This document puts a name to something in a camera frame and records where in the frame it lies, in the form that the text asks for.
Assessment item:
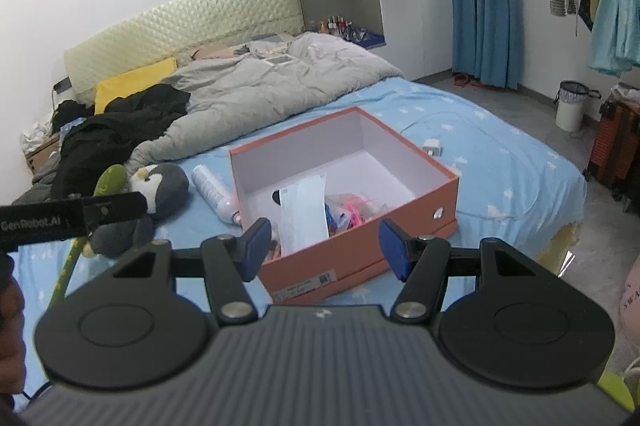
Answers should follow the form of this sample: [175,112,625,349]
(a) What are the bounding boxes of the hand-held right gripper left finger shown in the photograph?
[111,217,274,328]

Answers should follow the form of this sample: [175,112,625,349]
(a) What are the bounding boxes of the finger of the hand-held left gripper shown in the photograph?
[82,191,150,232]

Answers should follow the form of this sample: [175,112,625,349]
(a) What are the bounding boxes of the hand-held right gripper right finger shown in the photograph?
[377,217,545,326]

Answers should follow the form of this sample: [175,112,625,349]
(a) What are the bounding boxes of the green plush stick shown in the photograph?
[47,164,132,310]

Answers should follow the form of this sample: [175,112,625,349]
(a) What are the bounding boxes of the orange cardboard box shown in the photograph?
[228,106,461,306]

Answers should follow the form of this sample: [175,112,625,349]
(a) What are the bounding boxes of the grey penguin plush toy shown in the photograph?
[82,162,191,257]

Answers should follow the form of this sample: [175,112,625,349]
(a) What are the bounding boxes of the yellow duck pink toy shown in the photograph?
[345,195,387,231]

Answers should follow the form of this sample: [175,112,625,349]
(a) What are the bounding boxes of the blue face mask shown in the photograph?
[277,173,331,257]

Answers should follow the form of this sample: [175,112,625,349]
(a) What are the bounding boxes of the blue white mask packaging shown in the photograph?
[325,204,348,229]

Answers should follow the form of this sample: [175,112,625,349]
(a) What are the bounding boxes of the person's left hand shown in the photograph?
[0,278,27,396]

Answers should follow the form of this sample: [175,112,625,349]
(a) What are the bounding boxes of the dark grey blanket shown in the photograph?
[10,155,66,207]

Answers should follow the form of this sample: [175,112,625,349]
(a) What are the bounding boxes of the white spray bottle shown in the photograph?
[191,163,244,226]

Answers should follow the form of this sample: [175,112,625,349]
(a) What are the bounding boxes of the brown cardboard box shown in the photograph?
[24,133,61,177]

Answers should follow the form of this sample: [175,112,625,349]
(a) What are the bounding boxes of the black clothes pile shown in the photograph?
[49,84,192,200]

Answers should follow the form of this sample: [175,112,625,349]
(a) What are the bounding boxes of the white crumpled cloth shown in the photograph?
[19,120,56,152]

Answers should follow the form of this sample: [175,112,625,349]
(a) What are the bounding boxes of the small black cloth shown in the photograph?
[52,99,96,132]

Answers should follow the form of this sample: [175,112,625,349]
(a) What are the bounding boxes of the yellow pillow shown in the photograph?
[93,56,179,115]

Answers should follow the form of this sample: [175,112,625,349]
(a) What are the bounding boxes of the light blue patterned bedsheet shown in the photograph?
[9,75,589,409]

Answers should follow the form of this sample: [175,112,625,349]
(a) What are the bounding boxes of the grey quilt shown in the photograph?
[124,31,406,177]

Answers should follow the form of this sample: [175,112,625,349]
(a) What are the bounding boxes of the cream padded headboard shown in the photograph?
[63,0,306,107]

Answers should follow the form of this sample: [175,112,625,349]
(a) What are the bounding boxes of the white trash bin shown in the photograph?
[554,79,601,133]

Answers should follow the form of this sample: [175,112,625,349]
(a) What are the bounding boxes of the row of small bottles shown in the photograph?
[314,15,389,47]

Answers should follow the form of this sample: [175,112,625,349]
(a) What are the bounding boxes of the pink printed bag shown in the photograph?
[612,265,640,343]

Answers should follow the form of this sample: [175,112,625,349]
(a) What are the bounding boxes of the red brown suitcase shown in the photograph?
[588,95,640,202]

